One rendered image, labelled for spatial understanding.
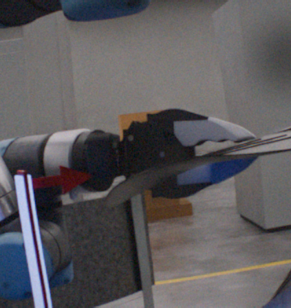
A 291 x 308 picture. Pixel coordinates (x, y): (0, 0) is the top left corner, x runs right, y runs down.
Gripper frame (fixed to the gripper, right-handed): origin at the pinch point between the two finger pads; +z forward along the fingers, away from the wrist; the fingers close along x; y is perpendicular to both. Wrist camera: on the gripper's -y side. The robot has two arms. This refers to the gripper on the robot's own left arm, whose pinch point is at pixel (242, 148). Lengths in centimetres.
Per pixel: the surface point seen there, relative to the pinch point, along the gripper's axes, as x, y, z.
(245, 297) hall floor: 81, 358, -153
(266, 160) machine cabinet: -10, 566, -216
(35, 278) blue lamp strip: 10.6, -23.7, -9.2
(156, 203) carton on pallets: 25, 695, -407
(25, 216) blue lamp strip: 5.1, -24.3, -9.1
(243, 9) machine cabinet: -150, 549, -218
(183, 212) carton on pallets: 39, 712, -382
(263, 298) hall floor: 81, 355, -139
